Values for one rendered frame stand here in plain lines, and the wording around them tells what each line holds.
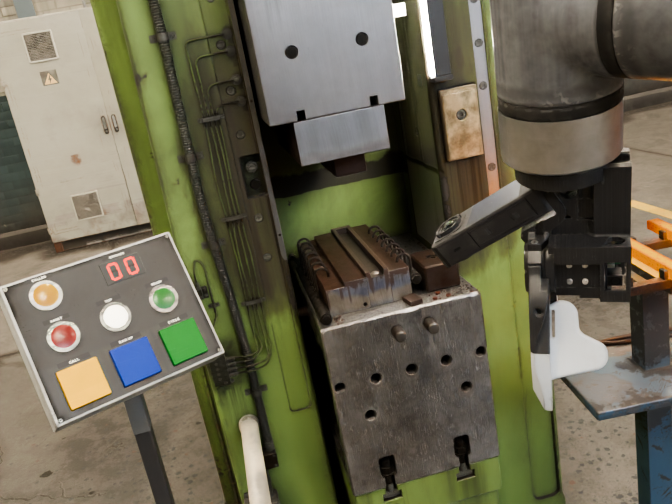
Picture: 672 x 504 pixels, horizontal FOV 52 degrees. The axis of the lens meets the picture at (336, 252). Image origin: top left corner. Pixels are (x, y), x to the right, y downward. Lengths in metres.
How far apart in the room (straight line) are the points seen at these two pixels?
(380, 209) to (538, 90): 1.56
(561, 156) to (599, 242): 0.09
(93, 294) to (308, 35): 0.67
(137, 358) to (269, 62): 0.64
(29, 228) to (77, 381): 6.31
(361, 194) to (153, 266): 0.79
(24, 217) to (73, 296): 6.24
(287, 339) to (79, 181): 5.22
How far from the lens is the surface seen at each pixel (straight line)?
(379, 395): 1.62
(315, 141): 1.47
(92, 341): 1.37
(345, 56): 1.47
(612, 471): 2.55
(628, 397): 1.61
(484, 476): 1.84
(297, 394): 1.81
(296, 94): 1.46
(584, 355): 0.59
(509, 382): 1.97
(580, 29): 0.48
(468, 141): 1.70
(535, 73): 0.50
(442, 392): 1.67
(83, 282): 1.40
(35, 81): 6.76
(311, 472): 1.93
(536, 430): 2.10
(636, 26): 0.46
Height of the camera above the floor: 1.53
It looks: 18 degrees down
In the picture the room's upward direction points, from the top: 11 degrees counter-clockwise
